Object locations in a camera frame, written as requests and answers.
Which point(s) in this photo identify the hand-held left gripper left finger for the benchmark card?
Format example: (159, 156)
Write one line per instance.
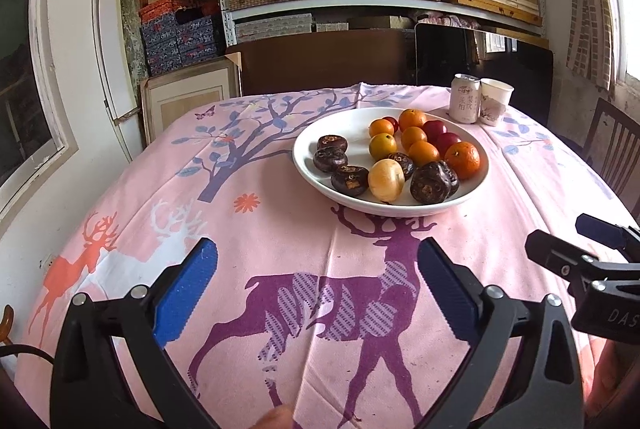
(187, 289)

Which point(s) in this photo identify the stack of blue patterned boxes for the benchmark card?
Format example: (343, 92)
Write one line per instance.
(180, 44)

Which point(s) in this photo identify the small red plum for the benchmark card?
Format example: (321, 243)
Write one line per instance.
(434, 129)
(394, 124)

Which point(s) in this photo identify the person's left hand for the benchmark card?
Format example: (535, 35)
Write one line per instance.
(272, 419)

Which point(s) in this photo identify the large dark orange mandarin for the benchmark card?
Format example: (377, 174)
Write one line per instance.
(462, 161)

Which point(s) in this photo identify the small yellowish orange mandarin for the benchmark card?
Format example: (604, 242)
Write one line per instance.
(382, 146)

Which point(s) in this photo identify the white drink can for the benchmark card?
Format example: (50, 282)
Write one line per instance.
(464, 101)

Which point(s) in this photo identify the white wall socket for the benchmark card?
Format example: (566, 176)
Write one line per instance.
(46, 261)

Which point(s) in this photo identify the light wooden picture frame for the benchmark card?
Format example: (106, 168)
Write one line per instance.
(185, 104)

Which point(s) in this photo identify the yellow round passion fruit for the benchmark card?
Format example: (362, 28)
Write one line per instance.
(386, 180)

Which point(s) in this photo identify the black glossy panel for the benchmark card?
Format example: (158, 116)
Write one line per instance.
(450, 54)

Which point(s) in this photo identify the white framed window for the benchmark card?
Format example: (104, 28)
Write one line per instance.
(25, 84)

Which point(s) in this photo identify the pink printed tablecloth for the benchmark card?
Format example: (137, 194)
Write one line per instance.
(280, 239)

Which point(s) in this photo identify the person's right hand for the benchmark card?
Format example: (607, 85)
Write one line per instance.
(617, 374)

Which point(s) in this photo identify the large red plum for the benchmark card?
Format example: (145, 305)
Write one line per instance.
(448, 140)

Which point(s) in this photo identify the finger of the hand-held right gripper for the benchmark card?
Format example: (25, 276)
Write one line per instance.
(605, 229)
(565, 259)

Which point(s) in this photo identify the white round plate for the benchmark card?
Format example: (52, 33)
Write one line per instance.
(310, 159)

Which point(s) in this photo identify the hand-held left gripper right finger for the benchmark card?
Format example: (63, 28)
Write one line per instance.
(447, 289)

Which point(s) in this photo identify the brown curved wooden piece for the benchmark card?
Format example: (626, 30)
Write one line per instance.
(6, 324)

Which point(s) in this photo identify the grey patterned flat boxes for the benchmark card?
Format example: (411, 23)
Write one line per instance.
(272, 29)

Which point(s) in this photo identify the bright curtained window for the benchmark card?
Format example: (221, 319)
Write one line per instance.
(627, 9)

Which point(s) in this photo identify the green marble slab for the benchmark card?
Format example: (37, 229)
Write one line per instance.
(132, 29)

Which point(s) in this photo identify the brown wooden board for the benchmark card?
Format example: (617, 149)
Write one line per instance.
(320, 64)

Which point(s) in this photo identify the dark wooden chair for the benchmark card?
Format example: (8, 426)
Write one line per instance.
(615, 144)

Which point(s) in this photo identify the white printed paper cup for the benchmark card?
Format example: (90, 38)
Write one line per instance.
(495, 101)

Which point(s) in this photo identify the dark brown water chestnut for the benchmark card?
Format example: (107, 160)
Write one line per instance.
(330, 160)
(332, 143)
(350, 180)
(404, 164)

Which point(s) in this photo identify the white leaning board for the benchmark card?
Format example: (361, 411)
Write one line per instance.
(110, 59)

